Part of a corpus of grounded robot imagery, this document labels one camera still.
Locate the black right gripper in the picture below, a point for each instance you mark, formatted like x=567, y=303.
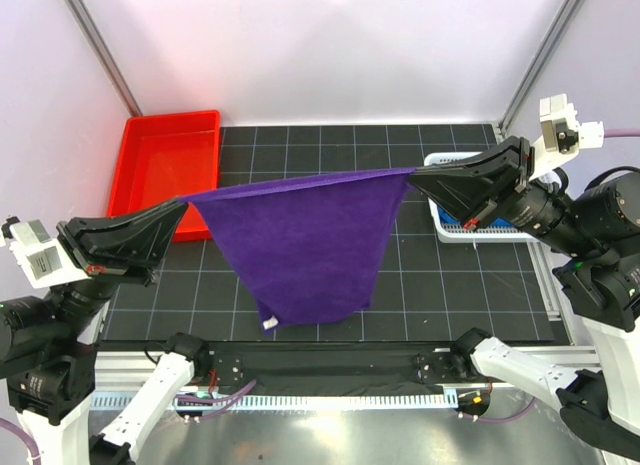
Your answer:
x=470, y=185

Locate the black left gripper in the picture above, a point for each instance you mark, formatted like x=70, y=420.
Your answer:
x=125, y=243

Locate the blue towel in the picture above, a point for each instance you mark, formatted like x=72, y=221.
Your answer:
x=446, y=217

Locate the purple towel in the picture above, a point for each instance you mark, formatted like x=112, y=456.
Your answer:
x=308, y=249

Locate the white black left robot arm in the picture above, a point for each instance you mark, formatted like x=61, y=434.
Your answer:
x=47, y=361

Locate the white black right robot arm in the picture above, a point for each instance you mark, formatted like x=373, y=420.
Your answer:
x=598, y=233

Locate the red plastic bin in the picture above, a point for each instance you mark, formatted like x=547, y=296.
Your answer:
x=164, y=156

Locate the black grid cutting mat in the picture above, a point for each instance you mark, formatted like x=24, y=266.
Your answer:
x=426, y=290

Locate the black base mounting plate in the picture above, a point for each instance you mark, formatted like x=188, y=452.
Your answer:
x=316, y=362

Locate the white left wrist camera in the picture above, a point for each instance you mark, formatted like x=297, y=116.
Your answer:
x=43, y=259

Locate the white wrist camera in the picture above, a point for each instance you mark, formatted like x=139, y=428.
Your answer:
x=563, y=137
x=43, y=259

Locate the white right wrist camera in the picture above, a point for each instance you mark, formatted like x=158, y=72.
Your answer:
x=563, y=137

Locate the aluminium front rail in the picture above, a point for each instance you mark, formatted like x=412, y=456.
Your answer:
x=361, y=394

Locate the right aluminium corner post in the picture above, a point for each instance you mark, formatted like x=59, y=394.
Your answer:
x=566, y=13

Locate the aluminium corner post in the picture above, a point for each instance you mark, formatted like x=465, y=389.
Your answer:
x=566, y=13
x=97, y=43

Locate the left aluminium corner post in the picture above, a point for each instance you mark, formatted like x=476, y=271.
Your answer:
x=97, y=43

